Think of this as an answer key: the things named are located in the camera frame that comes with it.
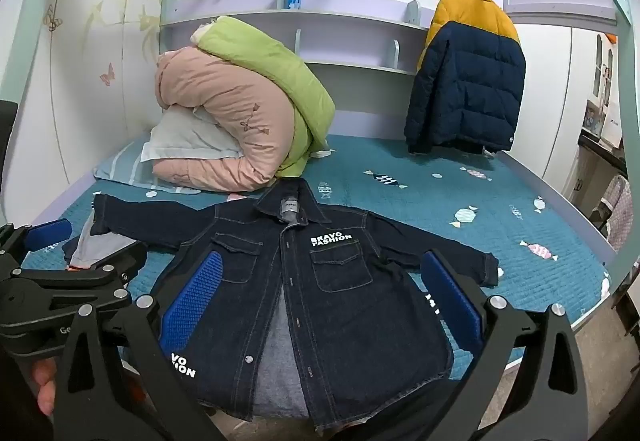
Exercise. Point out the dark denim jacket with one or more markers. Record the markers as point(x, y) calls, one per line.
point(350, 311)

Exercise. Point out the checked cloth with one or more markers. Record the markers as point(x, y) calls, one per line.
point(617, 211)

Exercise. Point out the teal quilted bed sheet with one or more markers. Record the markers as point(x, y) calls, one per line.
point(450, 181)

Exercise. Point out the pale blue pillow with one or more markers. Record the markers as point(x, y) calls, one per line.
point(180, 141)

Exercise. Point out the green quilt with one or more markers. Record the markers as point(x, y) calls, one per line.
point(260, 56)

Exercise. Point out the yellow and navy puffer jacket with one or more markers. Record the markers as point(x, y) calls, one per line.
point(465, 86)

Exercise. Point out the white butterfly print wardrobe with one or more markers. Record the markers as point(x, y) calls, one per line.
point(85, 86)

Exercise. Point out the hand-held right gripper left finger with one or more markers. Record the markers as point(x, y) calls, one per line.
point(192, 293)

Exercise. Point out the dark desk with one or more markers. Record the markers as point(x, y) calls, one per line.
point(597, 153)

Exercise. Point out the person's left hand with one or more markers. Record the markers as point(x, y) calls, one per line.
point(45, 386)

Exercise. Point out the teal striped pillow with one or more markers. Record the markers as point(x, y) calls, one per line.
point(125, 171)

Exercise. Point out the lilac wall shelf unit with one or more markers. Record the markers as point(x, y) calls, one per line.
point(350, 41)

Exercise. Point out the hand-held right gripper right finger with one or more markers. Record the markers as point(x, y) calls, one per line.
point(450, 293)

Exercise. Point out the pink quilt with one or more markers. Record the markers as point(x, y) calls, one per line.
point(225, 96)

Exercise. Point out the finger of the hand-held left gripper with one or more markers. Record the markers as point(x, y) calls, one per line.
point(115, 266)
point(47, 233)

